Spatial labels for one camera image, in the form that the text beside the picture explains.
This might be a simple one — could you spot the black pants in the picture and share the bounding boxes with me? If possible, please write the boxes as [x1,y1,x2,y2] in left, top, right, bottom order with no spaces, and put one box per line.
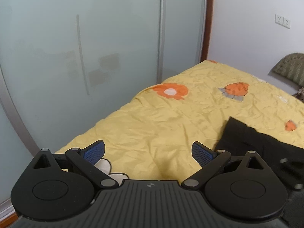
[215,116,304,221]

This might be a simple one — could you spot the olive padded headboard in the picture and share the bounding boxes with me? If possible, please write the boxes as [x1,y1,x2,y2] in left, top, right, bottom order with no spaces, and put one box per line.
[268,53,304,88]

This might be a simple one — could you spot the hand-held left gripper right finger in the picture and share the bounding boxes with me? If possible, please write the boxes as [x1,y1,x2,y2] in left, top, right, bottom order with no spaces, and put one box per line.
[181,141,267,190]

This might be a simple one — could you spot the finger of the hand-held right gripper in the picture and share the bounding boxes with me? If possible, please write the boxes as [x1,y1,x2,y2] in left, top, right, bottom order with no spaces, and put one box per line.
[278,156,304,192]

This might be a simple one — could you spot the brown wooden door frame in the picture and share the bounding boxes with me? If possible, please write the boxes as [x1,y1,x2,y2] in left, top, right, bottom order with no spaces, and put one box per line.
[200,0,215,63]

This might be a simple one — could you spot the yellow flowered blanket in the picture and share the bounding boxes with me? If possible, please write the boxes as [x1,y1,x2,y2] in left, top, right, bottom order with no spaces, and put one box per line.
[54,60,304,181]

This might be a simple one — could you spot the patterned pillow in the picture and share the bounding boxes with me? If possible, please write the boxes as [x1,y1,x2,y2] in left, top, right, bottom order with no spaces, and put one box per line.
[293,87,304,101]

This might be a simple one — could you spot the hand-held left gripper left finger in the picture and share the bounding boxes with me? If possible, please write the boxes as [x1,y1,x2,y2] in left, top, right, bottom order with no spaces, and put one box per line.
[30,140,119,190]

